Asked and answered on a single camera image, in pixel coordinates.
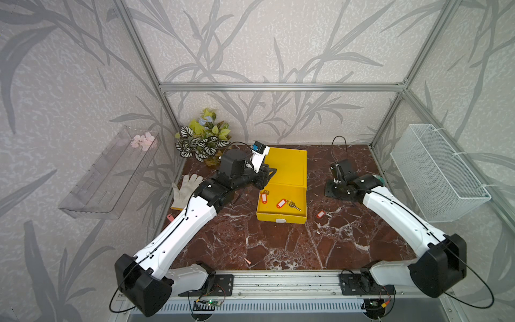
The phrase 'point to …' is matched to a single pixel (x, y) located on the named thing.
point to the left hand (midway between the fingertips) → (273, 169)
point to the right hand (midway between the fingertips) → (326, 189)
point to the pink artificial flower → (142, 141)
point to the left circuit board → (214, 302)
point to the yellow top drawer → (293, 192)
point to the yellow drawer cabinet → (291, 166)
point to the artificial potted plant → (204, 139)
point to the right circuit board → (375, 307)
